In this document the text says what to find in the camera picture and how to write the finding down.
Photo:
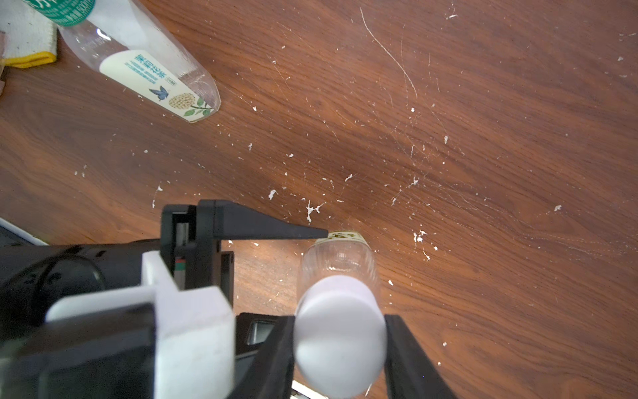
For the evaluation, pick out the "white knitted work glove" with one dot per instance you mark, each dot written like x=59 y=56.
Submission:
x=29 y=38

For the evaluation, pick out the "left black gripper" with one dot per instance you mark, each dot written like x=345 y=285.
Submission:
x=189 y=259

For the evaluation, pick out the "labelled clear plastic bottle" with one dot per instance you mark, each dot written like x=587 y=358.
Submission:
x=125 y=42

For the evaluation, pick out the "white bottle cap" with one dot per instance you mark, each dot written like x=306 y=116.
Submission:
x=339 y=337

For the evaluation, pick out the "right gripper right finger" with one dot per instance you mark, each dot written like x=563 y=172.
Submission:
x=409 y=373

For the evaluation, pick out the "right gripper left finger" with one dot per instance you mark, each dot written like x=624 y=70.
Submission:
x=263 y=369

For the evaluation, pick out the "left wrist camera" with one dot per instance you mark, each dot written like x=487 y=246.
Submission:
x=127 y=333

